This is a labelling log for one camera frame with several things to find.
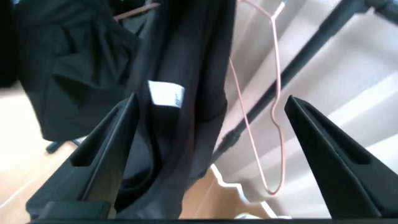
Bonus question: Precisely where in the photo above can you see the black shorts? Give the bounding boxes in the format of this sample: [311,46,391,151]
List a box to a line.
[17,0,141,142]

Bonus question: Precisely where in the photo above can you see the black clothes rack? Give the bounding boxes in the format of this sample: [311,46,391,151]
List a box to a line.
[45,0,398,164]

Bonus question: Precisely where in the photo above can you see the black garment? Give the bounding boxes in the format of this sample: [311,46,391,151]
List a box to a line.
[114,0,238,220]

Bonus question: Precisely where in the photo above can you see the beige curtain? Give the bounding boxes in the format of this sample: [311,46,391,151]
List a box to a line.
[211,0,398,218]

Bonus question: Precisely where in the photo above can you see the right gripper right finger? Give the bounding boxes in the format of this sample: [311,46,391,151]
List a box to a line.
[284,95,398,219]

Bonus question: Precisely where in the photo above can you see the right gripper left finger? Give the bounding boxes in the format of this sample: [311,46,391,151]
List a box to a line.
[26,93,140,220]

